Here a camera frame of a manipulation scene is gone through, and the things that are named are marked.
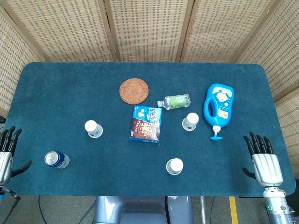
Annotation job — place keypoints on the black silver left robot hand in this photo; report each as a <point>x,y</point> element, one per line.
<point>5,163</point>

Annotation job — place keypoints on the dark blue table mat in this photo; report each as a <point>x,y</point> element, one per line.
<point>93,88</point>

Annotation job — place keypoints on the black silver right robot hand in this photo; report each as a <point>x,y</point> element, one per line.
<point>267,168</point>

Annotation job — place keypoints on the clear bottle green label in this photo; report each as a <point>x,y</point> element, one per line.
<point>176,101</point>

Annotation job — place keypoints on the woven bamboo folding screen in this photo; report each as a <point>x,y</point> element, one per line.
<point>149,28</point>

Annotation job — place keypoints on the blue soda can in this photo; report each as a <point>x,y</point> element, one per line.
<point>57,159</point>

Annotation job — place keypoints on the blue pump detergent bottle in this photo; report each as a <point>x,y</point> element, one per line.
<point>218,107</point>

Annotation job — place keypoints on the metal table leg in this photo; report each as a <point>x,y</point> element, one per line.
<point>203,210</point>

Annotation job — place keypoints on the round woven rattan coaster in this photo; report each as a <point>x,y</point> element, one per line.
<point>133,91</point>

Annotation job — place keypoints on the white floral paper cup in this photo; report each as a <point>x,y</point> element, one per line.
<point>174,166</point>
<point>190,121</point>
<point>93,128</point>

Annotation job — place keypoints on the grey blue robot torso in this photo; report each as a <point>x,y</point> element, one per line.
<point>140,210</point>

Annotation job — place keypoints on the blue chocolate cookie box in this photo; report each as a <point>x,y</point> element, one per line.
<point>146,127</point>

